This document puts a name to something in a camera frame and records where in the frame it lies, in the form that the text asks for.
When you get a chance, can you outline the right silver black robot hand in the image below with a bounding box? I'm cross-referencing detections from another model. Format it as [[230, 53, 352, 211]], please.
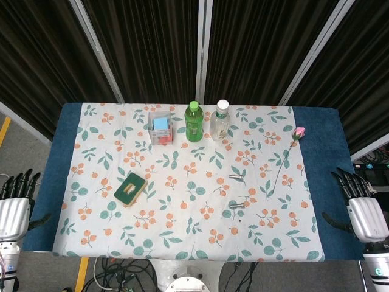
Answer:
[[321, 167, 389, 244]]

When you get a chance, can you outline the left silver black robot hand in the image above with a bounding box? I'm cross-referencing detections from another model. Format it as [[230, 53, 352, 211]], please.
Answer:
[[0, 169, 52, 243]]

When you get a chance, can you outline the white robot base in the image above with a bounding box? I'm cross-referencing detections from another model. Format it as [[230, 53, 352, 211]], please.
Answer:
[[150, 258, 227, 292]]

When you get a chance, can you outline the black power strip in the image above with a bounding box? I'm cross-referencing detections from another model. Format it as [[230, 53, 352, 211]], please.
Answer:
[[353, 162, 389, 183]]

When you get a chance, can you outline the blue fabric table cover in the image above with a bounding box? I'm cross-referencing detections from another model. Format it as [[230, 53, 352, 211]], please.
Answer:
[[22, 102, 376, 262]]

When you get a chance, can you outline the pink artificial rose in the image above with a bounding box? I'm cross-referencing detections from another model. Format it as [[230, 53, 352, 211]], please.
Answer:
[[271, 126, 306, 191]]

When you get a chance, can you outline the green yellow scouring sponge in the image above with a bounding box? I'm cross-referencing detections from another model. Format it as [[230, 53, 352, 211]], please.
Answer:
[[114, 172, 148, 207]]

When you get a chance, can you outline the black pleated curtain panel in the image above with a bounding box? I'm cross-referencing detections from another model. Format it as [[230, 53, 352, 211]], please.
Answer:
[[81, 0, 201, 104], [287, 0, 389, 156], [0, 0, 120, 141], [205, 0, 341, 106]]

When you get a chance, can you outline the clear plastic box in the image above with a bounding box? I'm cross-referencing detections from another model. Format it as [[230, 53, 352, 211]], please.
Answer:
[[148, 111, 174, 146]]

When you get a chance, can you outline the light blue card block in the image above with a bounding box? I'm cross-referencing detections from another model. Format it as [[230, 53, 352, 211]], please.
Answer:
[[153, 117, 170, 131]]

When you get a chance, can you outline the floral print tablecloth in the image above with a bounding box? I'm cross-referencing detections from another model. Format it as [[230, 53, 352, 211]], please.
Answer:
[[52, 102, 326, 263]]

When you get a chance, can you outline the clear water bottle white cap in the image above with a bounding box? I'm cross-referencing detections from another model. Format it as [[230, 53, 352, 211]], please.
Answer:
[[209, 99, 231, 142]]

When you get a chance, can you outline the green tea bottle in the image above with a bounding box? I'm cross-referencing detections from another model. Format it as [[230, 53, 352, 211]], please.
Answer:
[[184, 101, 204, 143]]

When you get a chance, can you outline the black floor cable bundle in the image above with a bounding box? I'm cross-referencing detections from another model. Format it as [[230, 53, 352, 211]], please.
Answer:
[[82, 258, 159, 292], [224, 261, 260, 292], [359, 148, 389, 165]]

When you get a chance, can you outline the silver aluminium frame rail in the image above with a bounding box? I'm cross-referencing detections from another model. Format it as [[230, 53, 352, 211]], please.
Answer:
[[0, 102, 52, 144], [351, 141, 389, 161]]

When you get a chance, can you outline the white floor cable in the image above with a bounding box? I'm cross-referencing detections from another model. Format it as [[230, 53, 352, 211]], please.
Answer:
[[92, 257, 114, 290]]

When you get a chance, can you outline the silver aluminium frame post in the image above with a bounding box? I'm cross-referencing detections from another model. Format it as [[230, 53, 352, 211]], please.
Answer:
[[278, 0, 356, 106], [69, 0, 125, 103], [194, 0, 213, 106]]

